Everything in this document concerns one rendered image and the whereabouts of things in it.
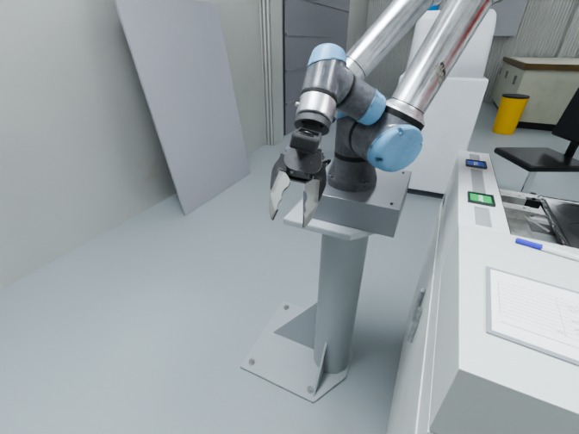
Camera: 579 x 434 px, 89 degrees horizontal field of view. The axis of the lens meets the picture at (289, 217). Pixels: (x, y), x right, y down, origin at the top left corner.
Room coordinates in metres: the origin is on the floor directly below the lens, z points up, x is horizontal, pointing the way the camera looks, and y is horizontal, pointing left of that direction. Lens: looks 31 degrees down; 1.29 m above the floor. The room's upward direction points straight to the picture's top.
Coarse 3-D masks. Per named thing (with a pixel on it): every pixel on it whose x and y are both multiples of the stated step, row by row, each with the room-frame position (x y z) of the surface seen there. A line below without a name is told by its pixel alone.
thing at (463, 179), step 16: (464, 160) 0.90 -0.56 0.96; (480, 160) 0.90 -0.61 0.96; (464, 176) 0.77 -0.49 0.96; (480, 176) 0.78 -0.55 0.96; (448, 192) 0.91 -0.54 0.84; (464, 192) 0.67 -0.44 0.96; (480, 192) 0.68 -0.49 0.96; (496, 192) 0.67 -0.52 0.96; (448, 208) 0.77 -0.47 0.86; (464, 208) 0.59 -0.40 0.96; (480, 208) 0.59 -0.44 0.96; (496, 208) 0.59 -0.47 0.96; (448, 224) 0.66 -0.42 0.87; (464, 224) 0.52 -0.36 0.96; (480, 224) 0.53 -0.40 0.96; (496, 224) 0.52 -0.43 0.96; (448, 240) 0.57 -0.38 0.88
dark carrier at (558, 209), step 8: (552, 200) 0.74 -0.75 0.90; (552, 208) 0.69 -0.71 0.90; (560, 208) 0.69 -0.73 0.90; (568, 208) 0.69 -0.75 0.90; (576, 208) 0.69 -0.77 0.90; (560, 216) 0.65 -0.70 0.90; (568, 216) 0.65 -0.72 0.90; (576, 216) 0.65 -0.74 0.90; (560, 224) 0.61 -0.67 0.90; (568, 224) 0.61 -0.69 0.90; (576, 224) 0.62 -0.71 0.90; (568, 232) 0.58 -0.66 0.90; (576, 232) 0.58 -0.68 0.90; (568, 240) 0.55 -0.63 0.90; (576, 240) 0.55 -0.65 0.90; (576, 248) 0.52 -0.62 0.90
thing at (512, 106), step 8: (504, 96) 4.85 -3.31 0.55; (512, 96) 4.75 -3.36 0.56; (520, 96) 4.72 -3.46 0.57; (528, 96) 4.72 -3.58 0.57; (504, 104) 4.82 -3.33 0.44; (512, 104) 4.73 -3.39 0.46; (520, 104) 4.70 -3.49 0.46; (504, 112) 4.78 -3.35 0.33; (512, 112) 4.72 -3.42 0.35; (520, 112) 4.71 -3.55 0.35; (496, 120) 4.88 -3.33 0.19; (504, 120) 4.76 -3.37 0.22; (512, 120) 4.71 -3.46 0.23; (496, 128) 4.82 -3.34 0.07; (504, 128) 4.74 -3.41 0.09; (512, 128) 4.72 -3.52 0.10
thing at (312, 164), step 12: (300, 120) 0.58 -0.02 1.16; (312, 120) 0.57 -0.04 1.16; (324, 120) 0.58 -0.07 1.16; (324, 132) 0.60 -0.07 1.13; (288, 156) 0.53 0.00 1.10; (300, 156) 0.53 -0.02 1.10; (312, 156) 0.53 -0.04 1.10; (324, 156) 0.53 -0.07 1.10; (300, 168) 0.52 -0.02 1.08; (312, 168) 0.52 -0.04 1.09; (300, 180) 0.56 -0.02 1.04
